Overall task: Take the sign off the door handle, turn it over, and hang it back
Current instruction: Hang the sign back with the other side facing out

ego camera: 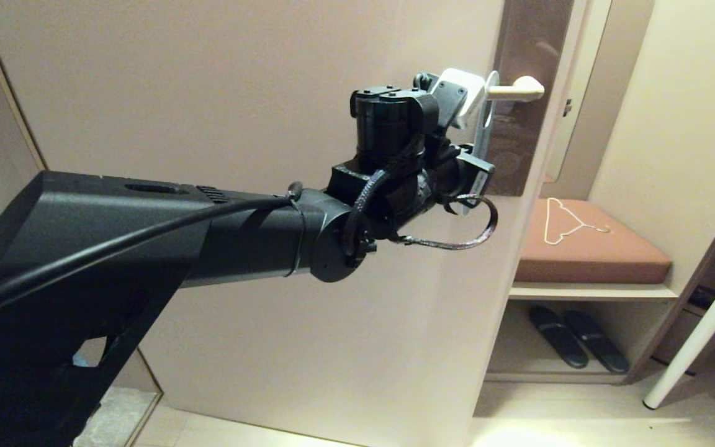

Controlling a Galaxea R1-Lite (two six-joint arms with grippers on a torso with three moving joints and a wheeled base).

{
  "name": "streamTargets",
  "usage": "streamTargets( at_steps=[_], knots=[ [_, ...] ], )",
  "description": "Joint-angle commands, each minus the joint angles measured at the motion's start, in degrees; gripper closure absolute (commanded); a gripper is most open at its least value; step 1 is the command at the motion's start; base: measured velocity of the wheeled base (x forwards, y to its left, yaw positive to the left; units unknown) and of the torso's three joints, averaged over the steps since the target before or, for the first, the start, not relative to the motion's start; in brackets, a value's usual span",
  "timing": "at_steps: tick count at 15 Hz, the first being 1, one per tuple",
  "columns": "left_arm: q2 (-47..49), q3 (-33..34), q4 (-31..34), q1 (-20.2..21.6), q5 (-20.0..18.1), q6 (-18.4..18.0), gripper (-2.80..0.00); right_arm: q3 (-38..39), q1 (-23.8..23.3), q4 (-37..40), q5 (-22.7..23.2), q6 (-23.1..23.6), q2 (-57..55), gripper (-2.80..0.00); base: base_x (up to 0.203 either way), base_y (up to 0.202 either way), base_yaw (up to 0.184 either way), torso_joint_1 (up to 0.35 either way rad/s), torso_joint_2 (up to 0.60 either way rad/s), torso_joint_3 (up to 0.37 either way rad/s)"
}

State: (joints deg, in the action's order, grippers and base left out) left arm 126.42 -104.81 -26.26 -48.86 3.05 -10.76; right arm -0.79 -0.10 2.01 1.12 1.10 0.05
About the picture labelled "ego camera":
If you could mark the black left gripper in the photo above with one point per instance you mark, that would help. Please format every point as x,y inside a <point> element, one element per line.
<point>438,180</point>

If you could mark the blue do-not-disturb door hanger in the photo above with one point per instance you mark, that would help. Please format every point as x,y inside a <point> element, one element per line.
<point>485,133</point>

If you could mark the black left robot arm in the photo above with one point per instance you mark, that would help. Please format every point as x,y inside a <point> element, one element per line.
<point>115,261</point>

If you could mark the beige room door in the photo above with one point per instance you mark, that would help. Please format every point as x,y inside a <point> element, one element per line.
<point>239,93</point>

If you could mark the brown metal lock plate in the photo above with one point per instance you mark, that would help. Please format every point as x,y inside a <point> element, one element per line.
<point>525,149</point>

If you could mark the brown seat cushion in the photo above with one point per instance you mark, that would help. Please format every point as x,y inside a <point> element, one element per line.
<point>593,261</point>

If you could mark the black slipper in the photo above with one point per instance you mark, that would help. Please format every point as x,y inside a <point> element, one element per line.
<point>596,343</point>
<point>559,338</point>

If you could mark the white table leg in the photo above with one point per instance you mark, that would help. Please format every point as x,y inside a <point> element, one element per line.
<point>699,335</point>

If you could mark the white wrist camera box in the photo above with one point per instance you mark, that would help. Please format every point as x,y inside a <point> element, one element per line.
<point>463,93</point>

